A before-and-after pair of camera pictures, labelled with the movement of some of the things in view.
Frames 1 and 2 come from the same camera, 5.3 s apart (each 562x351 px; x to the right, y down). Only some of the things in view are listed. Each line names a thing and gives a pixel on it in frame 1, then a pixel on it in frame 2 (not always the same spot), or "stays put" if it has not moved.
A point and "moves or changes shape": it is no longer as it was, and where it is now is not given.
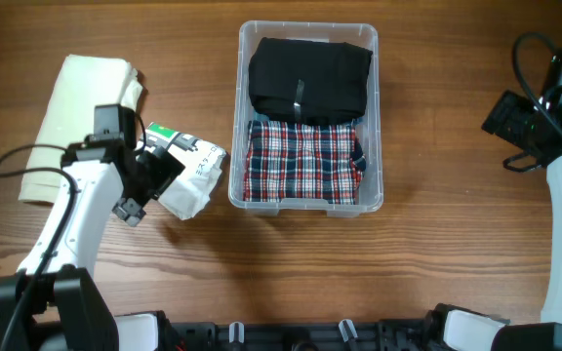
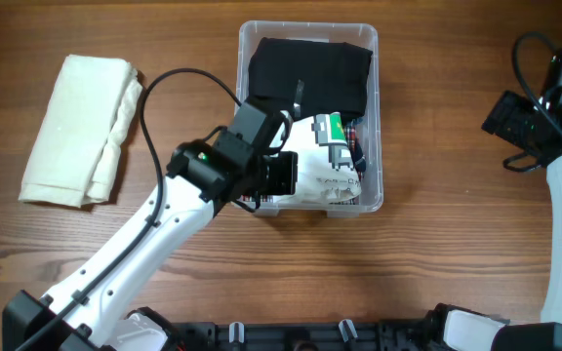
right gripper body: [517, 119] stays put
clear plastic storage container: [369, 125] stays put
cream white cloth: [85, 82] stays put
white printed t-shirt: [189, 191] moves or changes shape
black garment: [309, 82] stays put
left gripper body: [156, 175] -> [278, 174]
